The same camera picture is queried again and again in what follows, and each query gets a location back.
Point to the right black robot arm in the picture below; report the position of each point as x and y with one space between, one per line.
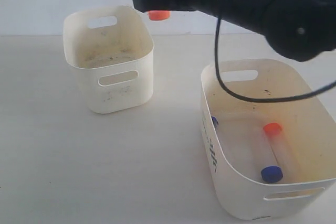
296 29

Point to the blue-capped tube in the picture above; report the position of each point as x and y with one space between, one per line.
266 165

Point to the orange-capped tube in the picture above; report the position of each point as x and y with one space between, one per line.
159 15

